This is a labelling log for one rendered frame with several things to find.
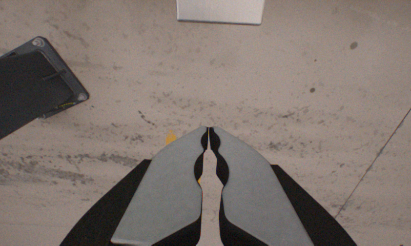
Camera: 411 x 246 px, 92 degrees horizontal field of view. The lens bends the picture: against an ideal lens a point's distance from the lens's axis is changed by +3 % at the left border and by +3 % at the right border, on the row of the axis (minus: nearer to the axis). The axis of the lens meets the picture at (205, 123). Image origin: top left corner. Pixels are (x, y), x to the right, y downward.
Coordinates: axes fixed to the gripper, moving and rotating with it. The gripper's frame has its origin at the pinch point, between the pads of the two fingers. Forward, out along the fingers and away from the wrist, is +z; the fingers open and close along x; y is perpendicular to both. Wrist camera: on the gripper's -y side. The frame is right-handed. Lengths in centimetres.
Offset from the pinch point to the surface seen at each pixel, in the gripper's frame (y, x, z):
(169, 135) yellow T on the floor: 55, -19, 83
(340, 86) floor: 22, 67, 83
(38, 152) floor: 70, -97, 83
